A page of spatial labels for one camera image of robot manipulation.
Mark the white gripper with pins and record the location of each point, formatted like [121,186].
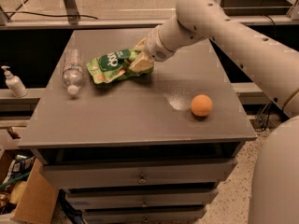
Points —
[154,47]

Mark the green rice chip bag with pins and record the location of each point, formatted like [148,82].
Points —
[114,66]

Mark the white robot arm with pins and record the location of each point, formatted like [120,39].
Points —
[274,68]

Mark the clear plastic water bottle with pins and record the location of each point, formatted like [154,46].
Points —
[73,77]

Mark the white pump dispenser bottle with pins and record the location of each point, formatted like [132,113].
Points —
[14,83]

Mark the orange fruit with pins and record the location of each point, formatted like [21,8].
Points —
[201,105]

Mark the grey drawer cabinet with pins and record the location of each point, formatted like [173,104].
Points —
[145,118]

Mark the top grey drawer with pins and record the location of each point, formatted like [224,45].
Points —
[145,173]

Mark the grey drawer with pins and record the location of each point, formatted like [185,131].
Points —
[145,173]
[144,215]
[142,198]

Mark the middle grey drawer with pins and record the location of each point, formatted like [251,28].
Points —
[142,198]

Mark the bottom grey drawer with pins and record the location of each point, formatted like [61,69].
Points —
[144,215]

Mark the brown cardboard box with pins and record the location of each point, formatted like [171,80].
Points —
[26,196]

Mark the grey metal railing frame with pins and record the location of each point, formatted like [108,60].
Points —
[74,14]

